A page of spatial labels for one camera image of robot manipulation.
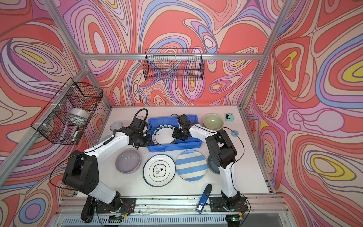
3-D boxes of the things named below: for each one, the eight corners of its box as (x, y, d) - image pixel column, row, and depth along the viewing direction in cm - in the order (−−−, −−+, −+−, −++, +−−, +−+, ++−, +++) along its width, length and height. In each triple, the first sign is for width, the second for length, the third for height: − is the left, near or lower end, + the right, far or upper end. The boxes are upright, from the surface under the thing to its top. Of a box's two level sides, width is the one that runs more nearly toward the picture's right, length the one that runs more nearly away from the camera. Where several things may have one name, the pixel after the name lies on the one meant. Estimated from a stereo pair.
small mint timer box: (225, 121, 112) (226, 119, 110) (224, 115, 116) (224, 113, 114) (233, 121, 112) (234, 119, 110) (232, 115, 116) (233, 113, 114)
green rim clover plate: (140, 187, 81) (139, 186, 79) (146, 155, 93) (145, 154, 91) (174, 187, 81) (174, 186, 79) (176, 155, 93) (175, 154, 91)
